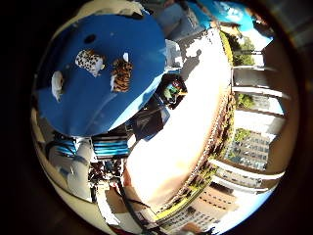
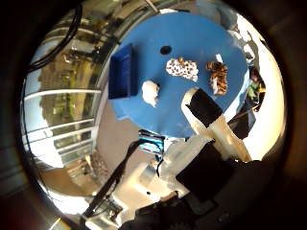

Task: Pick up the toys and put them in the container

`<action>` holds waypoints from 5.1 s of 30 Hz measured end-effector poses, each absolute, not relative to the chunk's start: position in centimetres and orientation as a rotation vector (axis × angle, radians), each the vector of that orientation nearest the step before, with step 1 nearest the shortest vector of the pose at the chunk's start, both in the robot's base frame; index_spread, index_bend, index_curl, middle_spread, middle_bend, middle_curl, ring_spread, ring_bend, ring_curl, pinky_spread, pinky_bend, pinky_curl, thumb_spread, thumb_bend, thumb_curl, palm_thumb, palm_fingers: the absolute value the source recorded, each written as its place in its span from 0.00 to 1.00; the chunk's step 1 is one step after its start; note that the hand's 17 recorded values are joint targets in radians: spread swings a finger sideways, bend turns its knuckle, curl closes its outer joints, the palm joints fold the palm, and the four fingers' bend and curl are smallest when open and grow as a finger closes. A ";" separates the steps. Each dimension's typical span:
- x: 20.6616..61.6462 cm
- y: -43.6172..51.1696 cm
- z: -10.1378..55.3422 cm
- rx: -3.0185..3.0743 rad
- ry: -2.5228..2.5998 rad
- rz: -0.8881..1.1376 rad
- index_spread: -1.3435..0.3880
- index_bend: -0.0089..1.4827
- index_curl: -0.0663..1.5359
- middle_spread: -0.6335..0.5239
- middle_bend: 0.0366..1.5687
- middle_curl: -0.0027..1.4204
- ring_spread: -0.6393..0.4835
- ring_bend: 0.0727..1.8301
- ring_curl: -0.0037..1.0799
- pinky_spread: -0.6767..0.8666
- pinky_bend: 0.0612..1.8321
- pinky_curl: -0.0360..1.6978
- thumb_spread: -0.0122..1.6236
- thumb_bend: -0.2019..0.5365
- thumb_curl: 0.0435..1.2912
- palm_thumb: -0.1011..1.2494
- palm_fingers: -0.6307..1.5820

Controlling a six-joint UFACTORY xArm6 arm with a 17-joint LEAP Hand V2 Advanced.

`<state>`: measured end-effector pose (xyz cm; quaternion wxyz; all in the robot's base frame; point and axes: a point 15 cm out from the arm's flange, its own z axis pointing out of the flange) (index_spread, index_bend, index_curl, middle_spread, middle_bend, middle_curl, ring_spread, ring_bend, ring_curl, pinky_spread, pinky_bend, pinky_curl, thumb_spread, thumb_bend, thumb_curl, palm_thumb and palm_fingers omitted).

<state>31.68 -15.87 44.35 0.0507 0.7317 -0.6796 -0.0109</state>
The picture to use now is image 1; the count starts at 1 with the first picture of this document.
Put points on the striped blue white cloth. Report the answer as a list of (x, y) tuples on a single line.
[(111, 147)]

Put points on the orange striped tiger plush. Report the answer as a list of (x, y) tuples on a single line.
[(121, 75)]

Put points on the white brown-spotted leopard plush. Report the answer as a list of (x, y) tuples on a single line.
[(89, 61)]

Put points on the person in blue shirt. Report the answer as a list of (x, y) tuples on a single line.
[(225, 13)]

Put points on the white fluffy bunny plush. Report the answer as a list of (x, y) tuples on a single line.
[(57, 84)]

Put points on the blue plastic container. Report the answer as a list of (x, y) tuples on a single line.
[(148, 122)]

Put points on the multicoloured plush toy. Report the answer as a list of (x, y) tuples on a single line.
[(173, 88)]

